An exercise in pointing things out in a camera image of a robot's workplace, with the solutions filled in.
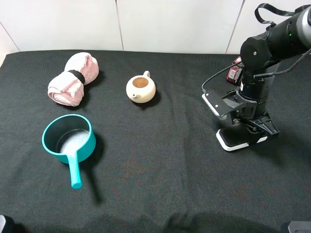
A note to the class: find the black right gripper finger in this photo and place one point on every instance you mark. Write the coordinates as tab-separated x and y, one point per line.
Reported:
255	134

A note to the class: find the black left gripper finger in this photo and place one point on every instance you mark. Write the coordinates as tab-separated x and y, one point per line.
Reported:
236	134

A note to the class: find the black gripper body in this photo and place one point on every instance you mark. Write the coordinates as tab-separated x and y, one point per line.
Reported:
250	112

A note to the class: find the black and white eraser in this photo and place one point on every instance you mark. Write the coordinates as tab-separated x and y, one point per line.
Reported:
221	138

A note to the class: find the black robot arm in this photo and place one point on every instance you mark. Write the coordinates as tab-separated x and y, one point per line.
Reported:
260	55

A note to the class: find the small black pink box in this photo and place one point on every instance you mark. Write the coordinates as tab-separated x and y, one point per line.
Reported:
235	73

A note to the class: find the grey block bottom right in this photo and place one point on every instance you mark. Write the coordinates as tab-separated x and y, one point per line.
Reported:
299	227

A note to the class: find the grey block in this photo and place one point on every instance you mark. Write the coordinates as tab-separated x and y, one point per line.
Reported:
2	223
299	227

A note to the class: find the cream ceramic teapot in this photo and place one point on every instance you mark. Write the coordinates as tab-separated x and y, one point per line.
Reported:
141	88

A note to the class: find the dark green table cloth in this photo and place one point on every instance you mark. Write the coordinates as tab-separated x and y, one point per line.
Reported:
158	166

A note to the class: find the teal saucepan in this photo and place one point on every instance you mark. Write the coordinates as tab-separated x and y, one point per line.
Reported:
71	140

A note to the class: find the black band on towel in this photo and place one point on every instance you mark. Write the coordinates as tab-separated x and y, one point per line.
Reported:
78	75

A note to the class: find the rolled pink towel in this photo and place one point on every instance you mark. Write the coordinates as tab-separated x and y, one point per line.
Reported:
66	89

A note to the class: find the grey block bottom left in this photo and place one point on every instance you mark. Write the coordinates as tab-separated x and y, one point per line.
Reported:
2	223

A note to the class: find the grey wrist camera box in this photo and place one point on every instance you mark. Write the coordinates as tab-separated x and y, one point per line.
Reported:
216	104

